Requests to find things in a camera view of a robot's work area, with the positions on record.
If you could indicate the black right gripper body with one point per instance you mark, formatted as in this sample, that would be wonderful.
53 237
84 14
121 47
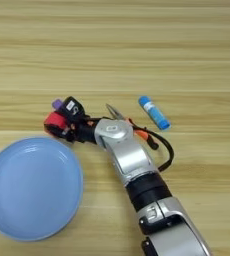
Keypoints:
83 131

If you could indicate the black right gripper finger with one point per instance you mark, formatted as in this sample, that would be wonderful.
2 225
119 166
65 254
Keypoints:
58 132

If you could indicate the red cube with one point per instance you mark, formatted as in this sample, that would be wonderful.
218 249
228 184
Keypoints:
55 120

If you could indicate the light blue round plate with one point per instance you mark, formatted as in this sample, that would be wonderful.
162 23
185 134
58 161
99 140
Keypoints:
32 188

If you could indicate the blue glue stick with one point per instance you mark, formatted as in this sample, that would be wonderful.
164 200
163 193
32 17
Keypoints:
154 113

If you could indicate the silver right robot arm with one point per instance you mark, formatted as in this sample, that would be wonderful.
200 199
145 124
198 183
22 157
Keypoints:
133 156

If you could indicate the black box with white label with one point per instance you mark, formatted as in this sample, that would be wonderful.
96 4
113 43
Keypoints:
73 107

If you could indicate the purple rectangular block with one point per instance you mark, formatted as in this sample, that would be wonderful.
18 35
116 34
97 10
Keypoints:
57 104

